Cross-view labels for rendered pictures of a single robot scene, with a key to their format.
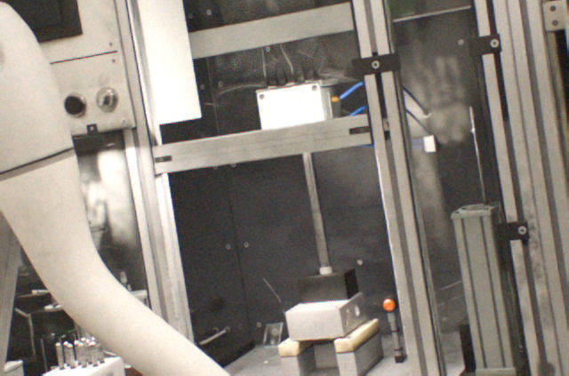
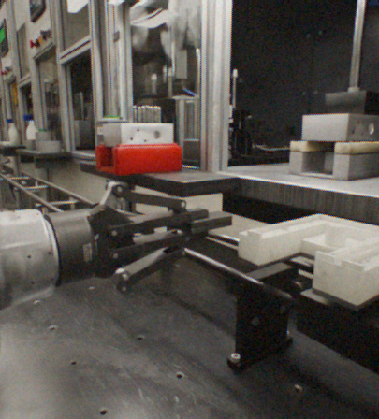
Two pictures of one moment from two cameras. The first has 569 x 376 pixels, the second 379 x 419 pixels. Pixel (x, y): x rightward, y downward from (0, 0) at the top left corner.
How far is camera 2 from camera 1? 1.25 m
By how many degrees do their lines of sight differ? 34
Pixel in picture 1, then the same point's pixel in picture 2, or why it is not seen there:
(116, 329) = not seen: outside the picture
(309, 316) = (321, 121)
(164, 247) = (213, 43)
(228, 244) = (304, 92)
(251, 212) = (324, 67)
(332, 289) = (352, 104)
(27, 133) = not seen: outside the picture
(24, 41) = not seen: outside the picture
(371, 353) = (371, 166)
